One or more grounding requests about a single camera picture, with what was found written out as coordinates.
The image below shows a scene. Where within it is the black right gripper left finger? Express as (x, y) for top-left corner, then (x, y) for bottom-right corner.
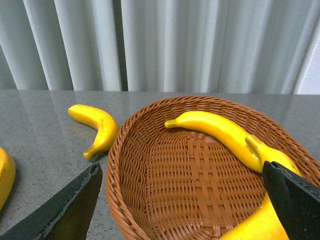
(0, 163), (103, 240)

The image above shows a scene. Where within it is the white pleated curtain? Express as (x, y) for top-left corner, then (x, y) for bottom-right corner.
(0, 0), (320, 95)

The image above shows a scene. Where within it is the brown wicker basket right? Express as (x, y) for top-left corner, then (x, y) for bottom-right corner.
(106, 96), (320, 240)

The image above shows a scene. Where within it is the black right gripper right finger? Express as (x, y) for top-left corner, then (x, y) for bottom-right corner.
(262, 161), (320, 240)

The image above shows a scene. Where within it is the yellow banana in basket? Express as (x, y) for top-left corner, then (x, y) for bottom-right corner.
(164, 110), (263, 174)

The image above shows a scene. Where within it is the yellow banana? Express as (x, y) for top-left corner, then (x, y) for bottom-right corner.
(0, 148), (16, 209)
(67, 104), (119, 160)
(221, 134), (301, 240)
(164, 110), (263, 174)

